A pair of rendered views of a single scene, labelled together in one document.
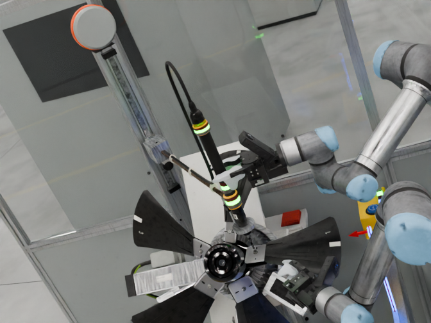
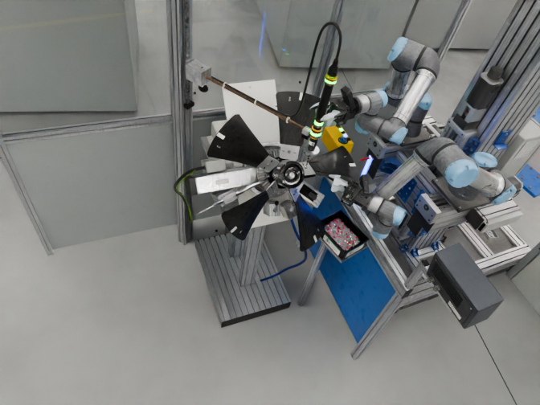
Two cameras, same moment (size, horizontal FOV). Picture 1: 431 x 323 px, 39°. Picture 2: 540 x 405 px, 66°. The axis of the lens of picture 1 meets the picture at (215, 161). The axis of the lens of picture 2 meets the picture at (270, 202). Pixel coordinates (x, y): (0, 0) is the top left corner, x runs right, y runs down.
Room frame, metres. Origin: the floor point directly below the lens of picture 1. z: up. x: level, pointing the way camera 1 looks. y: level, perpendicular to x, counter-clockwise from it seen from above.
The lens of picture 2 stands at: (0.72, 1.10, 2.47)
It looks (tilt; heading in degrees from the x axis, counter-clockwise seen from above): 48 degrees down; 312
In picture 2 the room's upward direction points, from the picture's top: 12 degrees clockwise
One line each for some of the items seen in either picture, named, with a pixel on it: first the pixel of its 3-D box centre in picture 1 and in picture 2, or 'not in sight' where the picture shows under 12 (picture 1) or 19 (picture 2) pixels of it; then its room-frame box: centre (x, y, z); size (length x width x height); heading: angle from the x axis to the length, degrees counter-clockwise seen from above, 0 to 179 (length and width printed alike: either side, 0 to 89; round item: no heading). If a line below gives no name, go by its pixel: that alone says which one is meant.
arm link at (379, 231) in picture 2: not in sight; (381, 223); (1.19, -0.16, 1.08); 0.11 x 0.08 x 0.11; 161
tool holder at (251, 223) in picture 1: (237, 213); (311, 141); (1.56, 0.00, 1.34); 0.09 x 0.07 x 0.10; 17
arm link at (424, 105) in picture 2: not in sight; (417, 104); (1.59, -0.87, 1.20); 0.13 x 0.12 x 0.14; 19
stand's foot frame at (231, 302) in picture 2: not in sight; (240, 273); (1.79, 0.07, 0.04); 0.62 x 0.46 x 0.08; 162
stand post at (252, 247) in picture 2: not in sight; (251, 249); (1.70, 0.09, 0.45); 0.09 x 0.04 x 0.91; 72
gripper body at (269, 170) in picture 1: (263, 164); (343, 110); (1.54, -0.12, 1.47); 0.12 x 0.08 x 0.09; 82
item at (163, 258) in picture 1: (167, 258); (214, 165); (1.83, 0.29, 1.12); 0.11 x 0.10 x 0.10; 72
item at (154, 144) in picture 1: (158, 148); (197, 71); (2.15, 0.18, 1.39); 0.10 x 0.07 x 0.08; 17
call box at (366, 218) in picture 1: (376, 213); (337, 142); (1.72, -0.44, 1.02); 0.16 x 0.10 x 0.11; 162
